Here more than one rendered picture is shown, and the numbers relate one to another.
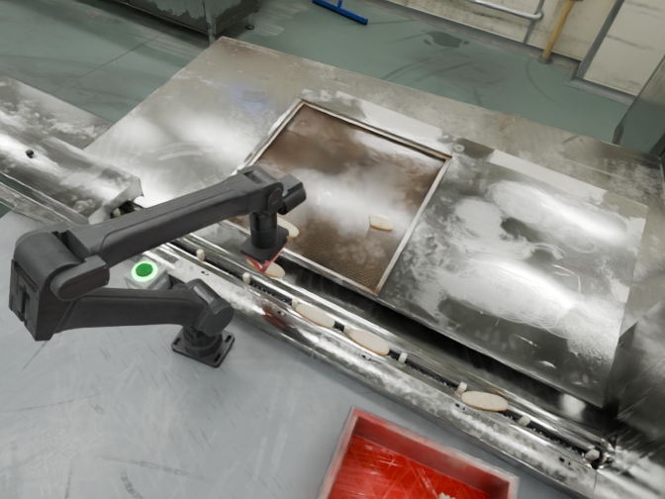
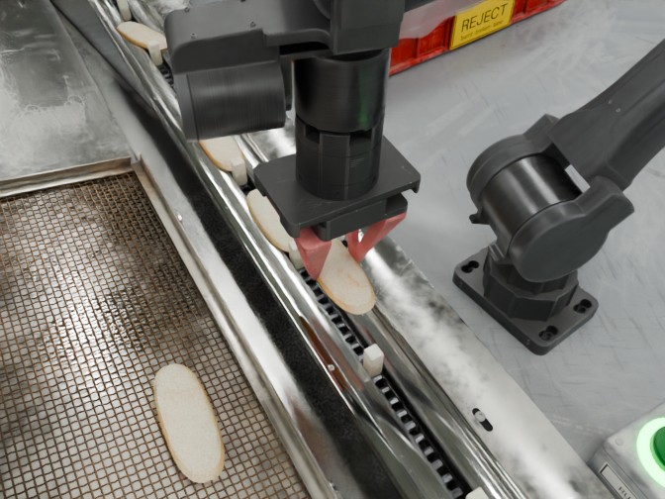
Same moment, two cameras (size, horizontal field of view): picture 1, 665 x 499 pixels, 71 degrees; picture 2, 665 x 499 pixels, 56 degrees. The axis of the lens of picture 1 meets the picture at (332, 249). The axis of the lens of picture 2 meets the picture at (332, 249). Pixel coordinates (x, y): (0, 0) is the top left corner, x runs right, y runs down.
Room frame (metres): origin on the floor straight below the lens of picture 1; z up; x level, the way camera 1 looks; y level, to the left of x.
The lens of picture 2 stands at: (0.90, 0.35, 1.32)
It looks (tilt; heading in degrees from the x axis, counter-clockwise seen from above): 49 degrees down; 218
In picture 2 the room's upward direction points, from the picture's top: straight up
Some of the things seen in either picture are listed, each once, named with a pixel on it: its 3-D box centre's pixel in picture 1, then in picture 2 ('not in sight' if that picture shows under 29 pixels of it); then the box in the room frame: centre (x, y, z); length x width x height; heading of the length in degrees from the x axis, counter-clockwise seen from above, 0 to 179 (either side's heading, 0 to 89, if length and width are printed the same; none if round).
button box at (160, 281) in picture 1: (150, 284); (646, 486); (0.61, 0.42, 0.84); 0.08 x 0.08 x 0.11; 68
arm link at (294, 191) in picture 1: (275, 191); (274, 32); (0.68, 0.13, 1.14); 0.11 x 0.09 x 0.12; 144
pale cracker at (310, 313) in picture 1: (315, 315); (274, 217); (0.58, 0.02, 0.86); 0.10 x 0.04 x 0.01; 68
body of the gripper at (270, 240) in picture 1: (264, 233); (337, 151); (0.64, 0.15, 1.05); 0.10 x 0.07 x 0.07; 157
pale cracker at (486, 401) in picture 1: (485, 400); (142, 34); (0.43, -0.37, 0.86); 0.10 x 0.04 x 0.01; 89
